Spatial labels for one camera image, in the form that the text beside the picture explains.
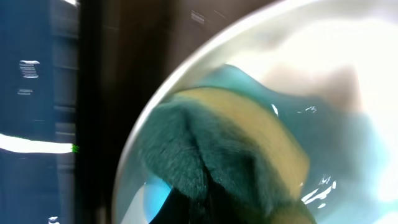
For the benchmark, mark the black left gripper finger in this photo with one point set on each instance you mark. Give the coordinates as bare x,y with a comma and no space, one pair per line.
180,209

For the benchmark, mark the green and yellow sponge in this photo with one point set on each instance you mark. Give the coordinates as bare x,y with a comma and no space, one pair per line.
215,141

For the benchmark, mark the white plate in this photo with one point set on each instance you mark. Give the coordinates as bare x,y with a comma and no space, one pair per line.
328,71

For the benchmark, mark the dark blue tray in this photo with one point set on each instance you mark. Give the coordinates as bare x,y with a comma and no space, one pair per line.
39,68

